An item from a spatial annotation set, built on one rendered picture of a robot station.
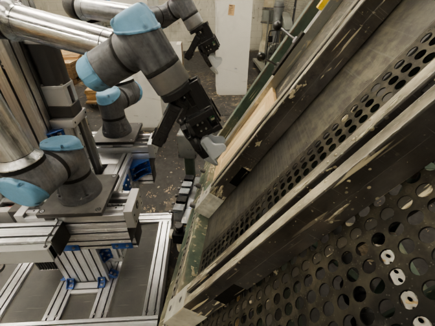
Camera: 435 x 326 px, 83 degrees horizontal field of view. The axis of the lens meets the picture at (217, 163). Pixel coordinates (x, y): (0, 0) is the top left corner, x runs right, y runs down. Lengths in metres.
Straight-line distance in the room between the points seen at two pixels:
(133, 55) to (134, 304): 1.42
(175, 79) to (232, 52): 4.36
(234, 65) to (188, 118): 4.38
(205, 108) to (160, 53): 0.14
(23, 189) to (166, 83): 0.51
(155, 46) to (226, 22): 4.30
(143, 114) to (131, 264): 2.31
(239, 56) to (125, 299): 4.17
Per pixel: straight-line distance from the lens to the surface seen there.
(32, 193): 0.84
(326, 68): 0.76
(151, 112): 3.61
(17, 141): 0.83
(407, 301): 0.87
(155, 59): 0.49
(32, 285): 2.00
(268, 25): 6.93
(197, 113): 0.53
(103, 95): 1.34
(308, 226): 0.44
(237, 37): 4.82
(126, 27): 0.49
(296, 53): 1.18
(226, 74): 4.92
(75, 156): 0.94
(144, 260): 1.82
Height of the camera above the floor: 1.66
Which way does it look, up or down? 35 degrees down
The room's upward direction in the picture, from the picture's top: straight up
